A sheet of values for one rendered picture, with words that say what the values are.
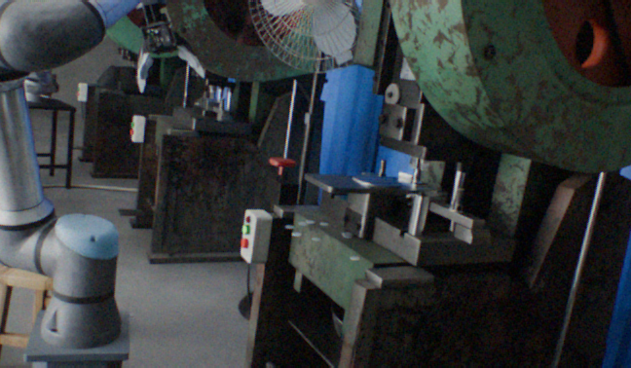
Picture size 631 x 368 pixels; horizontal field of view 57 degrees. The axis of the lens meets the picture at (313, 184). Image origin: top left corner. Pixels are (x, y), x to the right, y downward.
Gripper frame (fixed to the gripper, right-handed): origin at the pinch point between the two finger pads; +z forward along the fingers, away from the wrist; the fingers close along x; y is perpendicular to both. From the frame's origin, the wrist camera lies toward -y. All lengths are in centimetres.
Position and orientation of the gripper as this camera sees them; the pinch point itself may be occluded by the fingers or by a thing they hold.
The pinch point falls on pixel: (173, 86)
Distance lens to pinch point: 146.2
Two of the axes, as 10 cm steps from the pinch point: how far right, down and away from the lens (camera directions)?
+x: 9.6, -2.5, 1.4
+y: 1.6, 0.7, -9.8
